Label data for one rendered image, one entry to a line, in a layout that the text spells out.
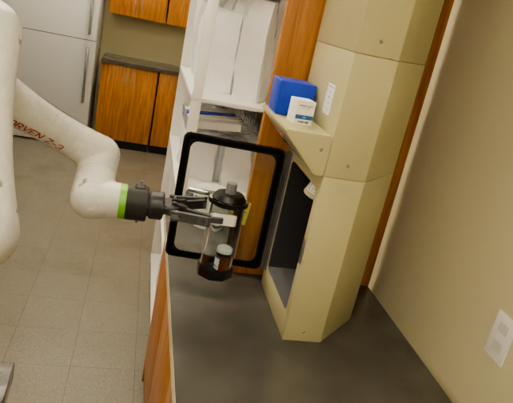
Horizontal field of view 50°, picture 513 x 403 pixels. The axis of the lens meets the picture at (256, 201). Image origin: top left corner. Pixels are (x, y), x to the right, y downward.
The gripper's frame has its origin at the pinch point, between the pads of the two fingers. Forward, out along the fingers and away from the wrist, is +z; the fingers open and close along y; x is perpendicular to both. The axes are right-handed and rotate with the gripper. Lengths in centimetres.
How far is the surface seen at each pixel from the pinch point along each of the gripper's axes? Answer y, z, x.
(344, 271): -11.4, 33.1, 8.1
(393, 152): -3.6, 41.3, -24.5
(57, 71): 474, -112, 42
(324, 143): -14.1, 18.1, -26.0
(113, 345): 114, -23, 122
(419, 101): 23, 58, -36
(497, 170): -18, 63, -27
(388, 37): -14, 27, -53
